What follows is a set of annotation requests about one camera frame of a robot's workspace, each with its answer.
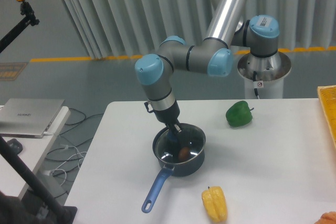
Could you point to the yellow bell pepper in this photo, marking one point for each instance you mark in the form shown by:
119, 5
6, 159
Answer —
214, 202

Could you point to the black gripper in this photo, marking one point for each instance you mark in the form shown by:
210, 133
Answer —
169, 117

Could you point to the yellow plastic basket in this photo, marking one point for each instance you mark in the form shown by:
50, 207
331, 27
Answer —
326, 95

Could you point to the white pleated curtain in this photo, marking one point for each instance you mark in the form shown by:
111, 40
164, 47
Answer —
137, 27

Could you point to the orange object at corner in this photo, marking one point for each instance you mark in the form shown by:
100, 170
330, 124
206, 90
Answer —
327, 218

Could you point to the green bell pepper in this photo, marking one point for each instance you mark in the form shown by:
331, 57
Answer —
239, 114

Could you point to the brown egg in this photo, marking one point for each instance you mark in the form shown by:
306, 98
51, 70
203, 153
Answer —
184, 154

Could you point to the silver laptop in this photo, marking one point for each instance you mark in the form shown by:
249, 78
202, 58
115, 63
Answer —
28, 117

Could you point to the dark pot blue handle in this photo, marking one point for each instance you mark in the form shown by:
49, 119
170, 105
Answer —
167, 170

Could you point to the black tripod pole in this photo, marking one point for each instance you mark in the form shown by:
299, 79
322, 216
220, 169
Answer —
64, 214

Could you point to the glass pot lid blue knob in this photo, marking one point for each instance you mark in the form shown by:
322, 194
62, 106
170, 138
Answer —
180, 147

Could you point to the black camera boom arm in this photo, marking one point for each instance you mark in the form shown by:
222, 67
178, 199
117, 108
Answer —
29, 19

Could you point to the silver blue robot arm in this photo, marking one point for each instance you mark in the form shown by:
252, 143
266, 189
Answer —
212, 57

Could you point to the white side table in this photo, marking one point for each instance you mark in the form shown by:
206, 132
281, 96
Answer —
33, 154

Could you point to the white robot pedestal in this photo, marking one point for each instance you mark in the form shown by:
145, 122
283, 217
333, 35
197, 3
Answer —
264, 77

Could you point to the black small object on table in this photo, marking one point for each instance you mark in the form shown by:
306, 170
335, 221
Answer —
15, 146

